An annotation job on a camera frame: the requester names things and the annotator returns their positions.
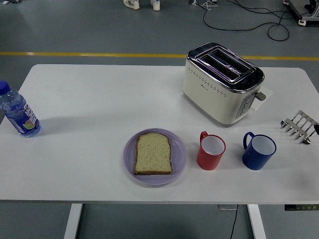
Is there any blue cup white inside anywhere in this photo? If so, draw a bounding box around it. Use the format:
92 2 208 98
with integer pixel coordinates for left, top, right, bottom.
242 131 277 171

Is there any slice of toast bread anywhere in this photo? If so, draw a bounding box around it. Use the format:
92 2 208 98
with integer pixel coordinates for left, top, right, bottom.
134 132 174 176

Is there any red cup white inside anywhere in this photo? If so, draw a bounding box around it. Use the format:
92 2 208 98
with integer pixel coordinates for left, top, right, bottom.
196 131 227 171

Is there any black desk control panel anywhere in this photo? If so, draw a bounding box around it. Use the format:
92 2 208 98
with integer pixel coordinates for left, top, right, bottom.
284 204 319 212

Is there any purple round plate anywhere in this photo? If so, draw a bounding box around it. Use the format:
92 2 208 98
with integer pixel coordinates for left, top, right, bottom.
123 127 188 188

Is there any cream chrome two-slot toaster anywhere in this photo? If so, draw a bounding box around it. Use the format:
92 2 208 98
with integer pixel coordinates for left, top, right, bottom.
182 42 267 128

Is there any white paper sheet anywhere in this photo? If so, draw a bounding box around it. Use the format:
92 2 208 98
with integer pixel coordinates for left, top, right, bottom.
251 86 274 112

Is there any white table leg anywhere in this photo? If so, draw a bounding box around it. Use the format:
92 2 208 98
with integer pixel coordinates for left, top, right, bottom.
247 204 267 239
63 203 83 239

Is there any clear water bottle blue cap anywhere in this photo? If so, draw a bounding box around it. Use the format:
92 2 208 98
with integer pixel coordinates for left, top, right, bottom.
0 80 42 138

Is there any silver metal toast rack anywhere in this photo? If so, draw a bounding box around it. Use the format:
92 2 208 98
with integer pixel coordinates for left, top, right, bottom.
280 110 319 145

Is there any thin black hanging cable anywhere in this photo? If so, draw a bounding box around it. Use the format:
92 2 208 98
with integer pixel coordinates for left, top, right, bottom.
229 204 239 239

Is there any white wire floor stand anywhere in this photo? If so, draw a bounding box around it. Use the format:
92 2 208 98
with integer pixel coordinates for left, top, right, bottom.
200 0 217 10

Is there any black floor cable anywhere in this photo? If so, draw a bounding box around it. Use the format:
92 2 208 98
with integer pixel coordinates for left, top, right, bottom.
203 0 310 41

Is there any grey wheeled equipment frame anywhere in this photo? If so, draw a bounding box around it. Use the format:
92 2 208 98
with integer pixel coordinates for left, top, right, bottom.
283 0 319 25

